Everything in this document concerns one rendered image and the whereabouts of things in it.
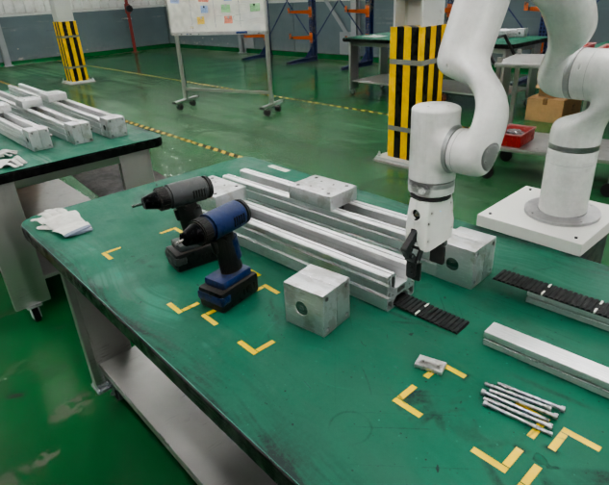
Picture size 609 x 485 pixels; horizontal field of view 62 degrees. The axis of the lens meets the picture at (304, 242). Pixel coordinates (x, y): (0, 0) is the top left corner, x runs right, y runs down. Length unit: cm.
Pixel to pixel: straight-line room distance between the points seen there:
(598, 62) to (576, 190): 31
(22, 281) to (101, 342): 82
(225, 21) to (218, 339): 603
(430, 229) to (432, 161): 13
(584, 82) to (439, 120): 57
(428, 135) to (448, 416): 46
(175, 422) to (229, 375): 77
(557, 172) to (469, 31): 62
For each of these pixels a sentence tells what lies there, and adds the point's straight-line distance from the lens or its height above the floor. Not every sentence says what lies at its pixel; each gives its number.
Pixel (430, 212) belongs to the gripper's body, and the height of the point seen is 103.
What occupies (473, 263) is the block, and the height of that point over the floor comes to 85.
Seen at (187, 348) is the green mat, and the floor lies 78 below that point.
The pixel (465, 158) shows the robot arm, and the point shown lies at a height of 114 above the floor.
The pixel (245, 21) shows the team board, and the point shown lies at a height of 109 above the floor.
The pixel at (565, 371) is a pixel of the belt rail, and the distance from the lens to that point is 100.
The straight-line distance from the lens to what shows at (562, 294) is 117.
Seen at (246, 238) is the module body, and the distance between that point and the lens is 137.
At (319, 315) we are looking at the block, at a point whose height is 83.
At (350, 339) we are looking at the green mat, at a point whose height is 78.
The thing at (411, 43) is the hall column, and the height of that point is 98.
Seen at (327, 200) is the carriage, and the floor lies 89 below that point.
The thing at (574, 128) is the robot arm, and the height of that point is 106.
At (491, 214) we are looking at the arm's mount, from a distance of 151.
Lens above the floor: 140
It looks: 26 degrees down
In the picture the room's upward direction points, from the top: 3 degrees counter-clockwise
